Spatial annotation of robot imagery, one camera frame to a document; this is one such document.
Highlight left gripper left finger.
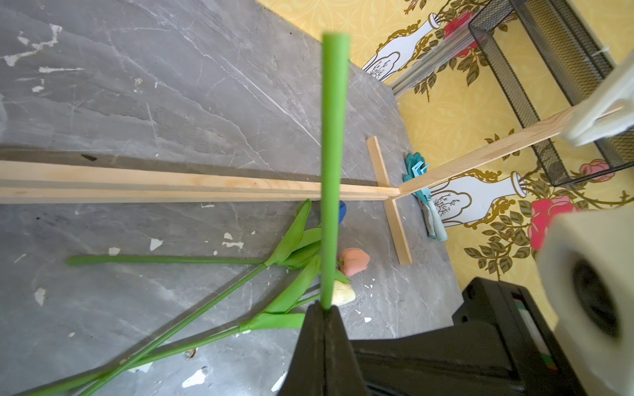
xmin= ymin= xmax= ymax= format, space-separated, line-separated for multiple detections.
xmin=278 ymin=303 xmax=325 ymax=396

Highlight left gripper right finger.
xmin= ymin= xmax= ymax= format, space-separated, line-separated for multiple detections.
xmin=324 ymin=305 xmax=369 ymax=395

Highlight yellow artificial tulip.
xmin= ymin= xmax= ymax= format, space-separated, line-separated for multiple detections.
xmin=320 ymin=31 xmax=350 ymax=310

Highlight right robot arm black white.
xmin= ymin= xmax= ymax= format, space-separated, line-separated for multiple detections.
xmin=352 ymin=277 xmax=586 ymax=395

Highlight white clothes peg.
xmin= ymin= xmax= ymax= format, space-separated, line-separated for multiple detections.
xmin=562 ymin=51 xmax=633 ymax=146

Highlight pink artificial tulip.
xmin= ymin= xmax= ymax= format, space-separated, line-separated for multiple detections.
xmin=66 ymin=247 xmax=371 ymax=396

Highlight blue artificial tulip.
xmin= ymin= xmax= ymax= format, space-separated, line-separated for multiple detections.
xmin=338 ymin=201 xmax=347 ymax=224

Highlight teal garden gloves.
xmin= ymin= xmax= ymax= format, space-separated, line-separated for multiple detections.
xmin=403 ymin=153 xmax=448 ymax=242

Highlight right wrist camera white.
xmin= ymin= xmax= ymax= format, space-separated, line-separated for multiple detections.
xmin=537 ymin=207 xmax=633 ymax=395

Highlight wooden clothes rack frame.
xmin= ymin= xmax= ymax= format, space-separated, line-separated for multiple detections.
xmin=0 ymin=101 xmax=625 ymax=267

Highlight black wire mesh basket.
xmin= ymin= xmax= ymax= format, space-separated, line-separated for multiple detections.
xmin=468 ymin=1 xmax=633 ymax=186

